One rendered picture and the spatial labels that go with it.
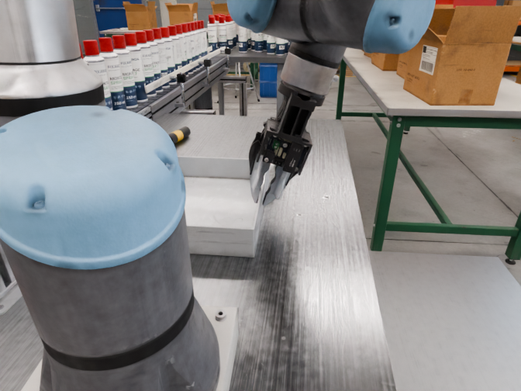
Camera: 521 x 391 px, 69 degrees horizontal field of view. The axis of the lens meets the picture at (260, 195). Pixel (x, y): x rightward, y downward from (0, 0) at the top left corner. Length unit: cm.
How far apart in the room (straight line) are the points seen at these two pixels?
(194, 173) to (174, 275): 57
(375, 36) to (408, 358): 33
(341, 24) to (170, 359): 32
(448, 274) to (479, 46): 131
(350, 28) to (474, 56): 143
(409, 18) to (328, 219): 39
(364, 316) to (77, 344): 33
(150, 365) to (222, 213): 42
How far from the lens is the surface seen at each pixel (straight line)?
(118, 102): 115
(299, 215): 68
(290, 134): 55
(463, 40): 176
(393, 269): 59
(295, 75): 55
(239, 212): 68
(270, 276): 54
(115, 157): 24
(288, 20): 45
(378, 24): 37
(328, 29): 41
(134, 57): 127
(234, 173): 80
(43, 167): 24
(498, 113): 182
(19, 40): 34
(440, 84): 176
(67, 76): 35
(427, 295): 56
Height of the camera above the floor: 117
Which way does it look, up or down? 27 degrees down
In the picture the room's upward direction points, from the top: straight up
